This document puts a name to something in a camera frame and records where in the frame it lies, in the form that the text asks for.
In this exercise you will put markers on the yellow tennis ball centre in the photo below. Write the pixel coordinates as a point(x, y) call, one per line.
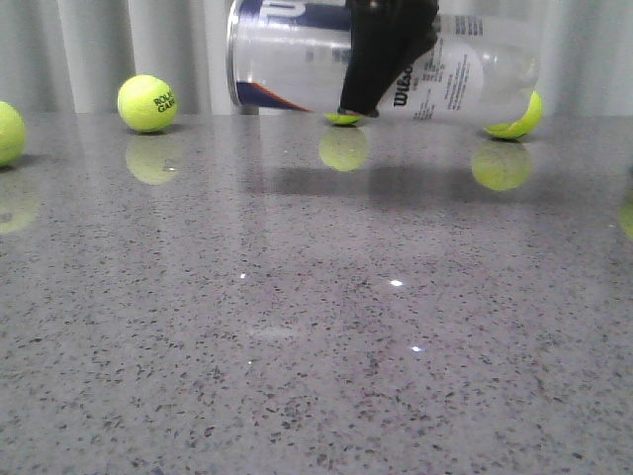
point(342, 120)

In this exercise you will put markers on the white pleated curtain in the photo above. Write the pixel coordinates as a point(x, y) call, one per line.
point(72, 56)

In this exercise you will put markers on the yellow tennis ball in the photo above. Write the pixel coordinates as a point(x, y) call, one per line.
point(342, 120)
point(522, 127)

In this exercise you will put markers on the Wilson 3 tennis ball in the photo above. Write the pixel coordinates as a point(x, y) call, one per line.
point(12, 134)

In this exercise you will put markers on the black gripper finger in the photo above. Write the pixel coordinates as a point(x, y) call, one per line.
point(386, 37)

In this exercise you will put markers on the Wilson tennis ball can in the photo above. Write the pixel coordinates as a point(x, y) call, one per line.
point(293, 55)

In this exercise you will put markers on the yellow tennis ball right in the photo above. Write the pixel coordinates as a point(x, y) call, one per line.
point(522, 127)

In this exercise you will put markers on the Roland Garros tennis ball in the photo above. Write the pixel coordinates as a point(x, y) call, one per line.
point(147, 104)

